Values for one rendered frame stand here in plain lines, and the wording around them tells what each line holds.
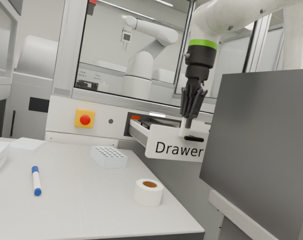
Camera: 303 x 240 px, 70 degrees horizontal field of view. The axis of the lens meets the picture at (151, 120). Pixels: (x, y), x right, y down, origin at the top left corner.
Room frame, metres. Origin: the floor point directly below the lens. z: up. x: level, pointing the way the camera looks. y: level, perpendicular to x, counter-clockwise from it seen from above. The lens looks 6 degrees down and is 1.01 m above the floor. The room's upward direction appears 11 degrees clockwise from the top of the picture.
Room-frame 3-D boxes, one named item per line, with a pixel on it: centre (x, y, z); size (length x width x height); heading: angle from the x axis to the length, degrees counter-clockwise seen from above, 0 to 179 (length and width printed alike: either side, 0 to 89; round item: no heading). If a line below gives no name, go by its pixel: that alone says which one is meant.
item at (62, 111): (1.48, 0.12, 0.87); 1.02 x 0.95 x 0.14; 112
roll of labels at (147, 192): (0.52, -0.03, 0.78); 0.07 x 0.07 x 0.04
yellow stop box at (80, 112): (0.88, 0.27, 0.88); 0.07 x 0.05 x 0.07; 112
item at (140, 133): (0.94, -0.06, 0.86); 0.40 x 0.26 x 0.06; 22
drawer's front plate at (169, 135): (0.75, -0.14, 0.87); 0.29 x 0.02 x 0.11; 112
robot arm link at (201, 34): (0.71, -0.12, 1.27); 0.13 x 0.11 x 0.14; 18
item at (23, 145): (0.72, 0.40, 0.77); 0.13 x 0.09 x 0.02; 9
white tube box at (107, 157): (0.74, 0.12, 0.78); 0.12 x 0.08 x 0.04; 37
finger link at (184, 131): (0.72, -0.12, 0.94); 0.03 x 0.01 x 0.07; 112
